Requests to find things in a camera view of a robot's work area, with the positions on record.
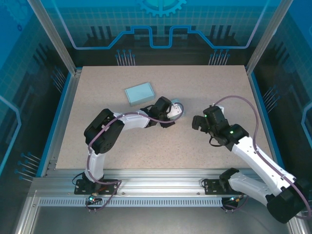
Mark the light blue paper box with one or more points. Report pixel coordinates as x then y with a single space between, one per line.
140 93
176 100

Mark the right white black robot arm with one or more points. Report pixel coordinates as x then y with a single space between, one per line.
256 156

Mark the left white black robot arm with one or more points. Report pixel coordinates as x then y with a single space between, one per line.
102 131

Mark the wide aluminium frame rail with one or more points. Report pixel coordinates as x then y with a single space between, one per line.
158 182

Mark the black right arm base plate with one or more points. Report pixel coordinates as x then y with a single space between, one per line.
209 191

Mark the narrow aluminium frame rail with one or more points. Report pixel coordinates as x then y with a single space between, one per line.
67 109

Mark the aluminium frame post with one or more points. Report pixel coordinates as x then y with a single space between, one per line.
56 41
268 36

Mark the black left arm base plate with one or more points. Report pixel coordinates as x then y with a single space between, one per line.
78 189

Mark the aluminium enclosure frame rail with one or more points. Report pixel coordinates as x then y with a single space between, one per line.
298 229
26 219

